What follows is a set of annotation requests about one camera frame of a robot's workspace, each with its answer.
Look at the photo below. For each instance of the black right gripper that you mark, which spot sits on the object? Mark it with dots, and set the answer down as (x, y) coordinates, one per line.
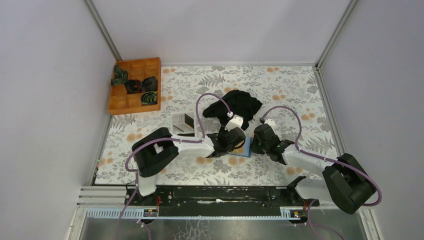
(254, 147)

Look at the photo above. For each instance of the dark rolled sock right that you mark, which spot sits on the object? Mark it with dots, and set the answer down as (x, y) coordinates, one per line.
(149, 84)

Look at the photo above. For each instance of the stack of credit cards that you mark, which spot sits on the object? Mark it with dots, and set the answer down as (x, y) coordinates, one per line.
(182, 123)

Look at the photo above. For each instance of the white plastic card box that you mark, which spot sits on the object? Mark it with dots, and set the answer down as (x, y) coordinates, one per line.
(182, 123)

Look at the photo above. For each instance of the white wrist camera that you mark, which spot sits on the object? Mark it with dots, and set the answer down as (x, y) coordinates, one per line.
(235, 121)
(268, 121)

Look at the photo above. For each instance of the dark rolled sock middle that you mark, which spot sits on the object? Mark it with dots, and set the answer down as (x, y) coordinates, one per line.
(133, 86)

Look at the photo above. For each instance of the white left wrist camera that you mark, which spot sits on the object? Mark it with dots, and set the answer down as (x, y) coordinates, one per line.
(235, 121)

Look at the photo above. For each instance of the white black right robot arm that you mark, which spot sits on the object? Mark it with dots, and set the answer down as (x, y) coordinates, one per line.
(343, 182)

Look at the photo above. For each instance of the dark rolled sock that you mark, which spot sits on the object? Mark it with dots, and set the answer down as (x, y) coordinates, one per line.
(133, 86)
(149, 98)
(149, 84)
(120, 76)

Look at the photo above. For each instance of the floral patterned table mat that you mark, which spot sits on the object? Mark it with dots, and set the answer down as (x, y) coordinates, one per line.
(290, 95)

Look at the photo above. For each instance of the dark rolled sock top left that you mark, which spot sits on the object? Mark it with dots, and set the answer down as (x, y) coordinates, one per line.
(120, 76)

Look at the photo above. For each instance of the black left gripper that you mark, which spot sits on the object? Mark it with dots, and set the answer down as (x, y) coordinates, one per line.
(220, 133)

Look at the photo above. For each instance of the wooden compartment tray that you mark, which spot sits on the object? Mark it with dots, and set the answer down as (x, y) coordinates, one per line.
(120, 102)

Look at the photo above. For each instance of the dark rolled sock bottom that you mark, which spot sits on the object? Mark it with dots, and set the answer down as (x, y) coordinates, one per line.
(149, 98)

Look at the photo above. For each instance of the blue leather card holder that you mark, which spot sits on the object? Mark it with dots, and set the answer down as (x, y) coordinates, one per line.
(243, 150)

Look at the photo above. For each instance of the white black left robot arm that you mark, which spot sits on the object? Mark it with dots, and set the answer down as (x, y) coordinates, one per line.
(154, 152)

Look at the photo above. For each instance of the black crumpled cloth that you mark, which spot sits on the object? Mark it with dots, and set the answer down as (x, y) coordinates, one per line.
(241, 103)

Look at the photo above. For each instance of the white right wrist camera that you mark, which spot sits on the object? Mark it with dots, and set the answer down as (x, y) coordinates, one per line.
(268, 121)

